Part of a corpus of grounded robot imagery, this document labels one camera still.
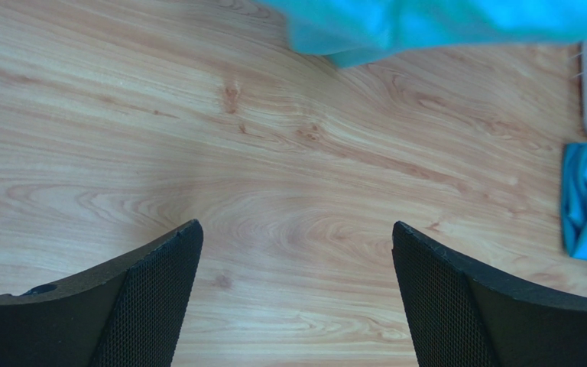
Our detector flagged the teal green t shirt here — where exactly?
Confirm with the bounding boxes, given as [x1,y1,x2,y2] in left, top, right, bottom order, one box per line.
[263,0,587,67]

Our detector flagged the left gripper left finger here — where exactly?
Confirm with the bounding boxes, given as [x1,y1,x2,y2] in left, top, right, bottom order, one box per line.
[0,220,203,366]

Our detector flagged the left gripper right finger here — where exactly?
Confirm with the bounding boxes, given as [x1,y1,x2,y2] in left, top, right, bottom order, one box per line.
[392,222,587,366]

